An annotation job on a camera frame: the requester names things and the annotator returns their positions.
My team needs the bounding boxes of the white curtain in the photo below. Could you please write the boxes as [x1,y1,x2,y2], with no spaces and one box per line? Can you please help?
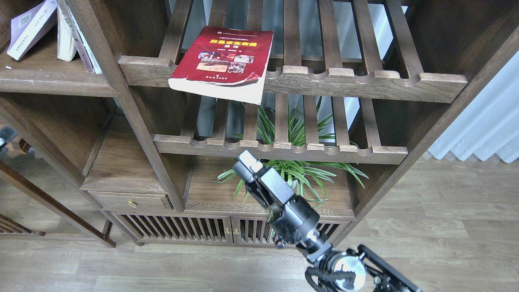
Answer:
[425,54,519,163]

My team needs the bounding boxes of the white and purple book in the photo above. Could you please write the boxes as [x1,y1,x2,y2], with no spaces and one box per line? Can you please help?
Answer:
[7,0,58,60]

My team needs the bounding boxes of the green spider plant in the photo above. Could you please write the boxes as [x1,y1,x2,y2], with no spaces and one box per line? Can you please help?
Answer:
[213,97,369,228]

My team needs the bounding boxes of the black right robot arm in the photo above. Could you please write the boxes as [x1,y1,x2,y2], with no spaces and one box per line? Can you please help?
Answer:
[232,151,420,292]

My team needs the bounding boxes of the white book standing upright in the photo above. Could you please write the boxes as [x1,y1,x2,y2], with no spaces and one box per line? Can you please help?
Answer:
[58,0,102,74]

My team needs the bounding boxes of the green and black book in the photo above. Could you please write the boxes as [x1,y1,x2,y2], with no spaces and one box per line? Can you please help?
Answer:
[57,6,77,62]

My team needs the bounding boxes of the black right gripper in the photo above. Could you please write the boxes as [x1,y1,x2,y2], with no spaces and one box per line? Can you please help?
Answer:
[232,150,332,260]

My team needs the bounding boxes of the red cover book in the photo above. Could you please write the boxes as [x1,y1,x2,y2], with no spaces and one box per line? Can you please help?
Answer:
[168,26,274,105]

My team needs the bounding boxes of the dark wooden bookshelf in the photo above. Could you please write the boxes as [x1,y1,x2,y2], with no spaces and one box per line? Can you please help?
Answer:
[1,0,518,246]

